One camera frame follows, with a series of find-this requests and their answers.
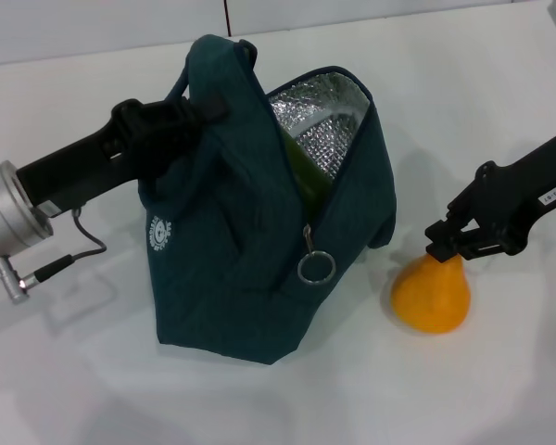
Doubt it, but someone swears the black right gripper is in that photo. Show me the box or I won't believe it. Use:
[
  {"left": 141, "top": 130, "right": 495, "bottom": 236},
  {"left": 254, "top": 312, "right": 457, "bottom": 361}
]
[{"left": 423, "top": 123, "right": 556, "bottom": 265}]

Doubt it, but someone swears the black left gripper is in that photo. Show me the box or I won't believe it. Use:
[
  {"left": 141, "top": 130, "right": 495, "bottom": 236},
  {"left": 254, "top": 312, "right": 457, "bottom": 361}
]
[{"left": 16, "top": 95, "right": 228, "bottom": 218}]

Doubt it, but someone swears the yellow pear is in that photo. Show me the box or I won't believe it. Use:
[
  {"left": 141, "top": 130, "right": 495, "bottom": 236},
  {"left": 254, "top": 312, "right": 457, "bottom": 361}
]
[{"left": 389, "top": 253, "right": 473, "bottom": 336}]

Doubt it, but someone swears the green cucumber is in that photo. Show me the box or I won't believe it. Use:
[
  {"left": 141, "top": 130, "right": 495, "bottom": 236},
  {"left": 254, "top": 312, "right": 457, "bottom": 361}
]
[{"left": 277, "top": 124, "right": 334, "bottom": 219}]

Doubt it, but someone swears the metal key ring zipper pull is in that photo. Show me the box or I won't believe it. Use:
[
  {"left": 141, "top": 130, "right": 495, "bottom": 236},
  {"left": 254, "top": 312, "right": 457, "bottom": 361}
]
[{"left": 297, "top": 223, "right": 337, "bottom": 285}]

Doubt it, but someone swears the teal insulated lunch bag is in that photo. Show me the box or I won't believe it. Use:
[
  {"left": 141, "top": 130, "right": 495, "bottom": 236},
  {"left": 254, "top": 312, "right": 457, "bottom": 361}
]
[{"left": 138, "top": 33, "right": 398, "bottom": 367}]

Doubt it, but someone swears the left gripper grey cable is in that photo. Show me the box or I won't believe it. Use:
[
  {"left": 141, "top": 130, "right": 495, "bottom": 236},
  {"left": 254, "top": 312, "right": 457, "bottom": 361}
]
[{"left": 0, "top": 208, "right": 108, "bottom": 306}]

